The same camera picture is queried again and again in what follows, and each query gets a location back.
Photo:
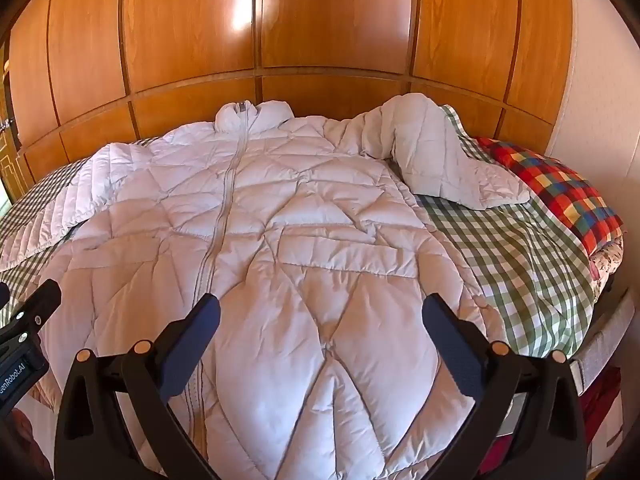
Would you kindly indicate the green checked bed sheet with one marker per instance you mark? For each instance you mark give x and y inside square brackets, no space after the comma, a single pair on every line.
[515,260]

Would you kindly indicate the white quilted duvet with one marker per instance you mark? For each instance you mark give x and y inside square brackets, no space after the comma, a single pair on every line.
[300,235]

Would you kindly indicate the carved wooden door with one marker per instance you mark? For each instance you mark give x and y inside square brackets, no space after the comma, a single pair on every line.
[11,160]

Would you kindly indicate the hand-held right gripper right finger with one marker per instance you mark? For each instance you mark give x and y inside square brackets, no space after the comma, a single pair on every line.
[445,327]

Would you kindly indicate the floral patterned cushion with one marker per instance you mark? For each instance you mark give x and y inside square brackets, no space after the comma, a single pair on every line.
[607,257]

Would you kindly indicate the multicolour checked pillow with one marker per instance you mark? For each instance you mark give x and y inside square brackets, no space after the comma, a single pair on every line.
[550,185]

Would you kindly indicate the red cloth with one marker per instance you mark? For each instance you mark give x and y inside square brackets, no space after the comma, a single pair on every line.
[595,410]

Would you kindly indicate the grey bed mattress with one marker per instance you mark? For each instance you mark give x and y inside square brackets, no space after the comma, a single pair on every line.
[602,330]

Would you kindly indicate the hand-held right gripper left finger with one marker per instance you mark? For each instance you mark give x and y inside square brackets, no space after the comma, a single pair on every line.
[197,327]

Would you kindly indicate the wooden panelled wardrobe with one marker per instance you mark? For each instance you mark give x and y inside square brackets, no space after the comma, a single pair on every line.
[325,20]

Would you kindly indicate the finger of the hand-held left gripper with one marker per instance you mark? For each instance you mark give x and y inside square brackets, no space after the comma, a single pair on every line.
[3,294]
[37,305]

